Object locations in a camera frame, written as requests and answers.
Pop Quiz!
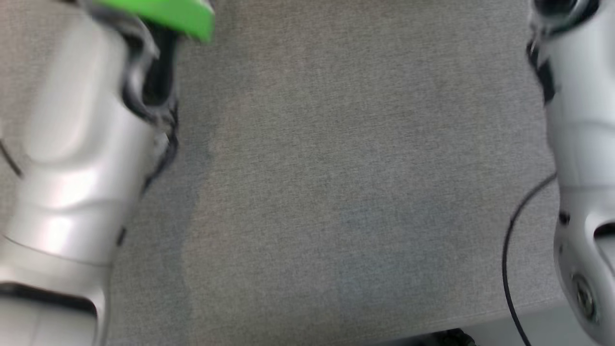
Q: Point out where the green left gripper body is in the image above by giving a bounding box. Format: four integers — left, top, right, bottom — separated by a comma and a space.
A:
91, 0, 216, 44

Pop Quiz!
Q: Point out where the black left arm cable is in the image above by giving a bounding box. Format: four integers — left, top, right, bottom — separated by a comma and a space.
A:
0, 139, 23, 178

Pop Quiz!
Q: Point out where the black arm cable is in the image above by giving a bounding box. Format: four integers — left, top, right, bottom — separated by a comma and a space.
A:
0, 139, 23, 178
502, 172, 558, 346

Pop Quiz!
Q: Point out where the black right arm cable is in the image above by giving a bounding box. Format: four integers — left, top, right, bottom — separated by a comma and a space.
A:
502, 172, 558, 346

